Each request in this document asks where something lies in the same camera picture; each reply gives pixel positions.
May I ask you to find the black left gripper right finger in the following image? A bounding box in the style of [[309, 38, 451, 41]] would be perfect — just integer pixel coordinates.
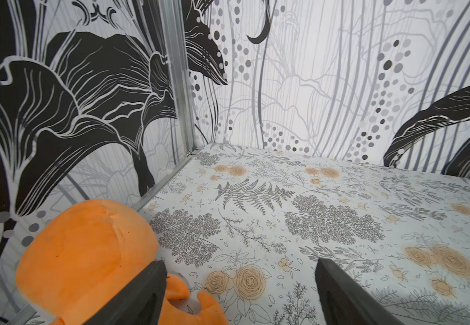
[[315, 258, 401, 325]]

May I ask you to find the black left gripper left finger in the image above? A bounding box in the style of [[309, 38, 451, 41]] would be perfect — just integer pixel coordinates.
[[85, 261, 167, 325]]

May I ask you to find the orange plush toy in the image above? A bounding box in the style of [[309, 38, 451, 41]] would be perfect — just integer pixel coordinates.
[[16, 200, 227, 324]]

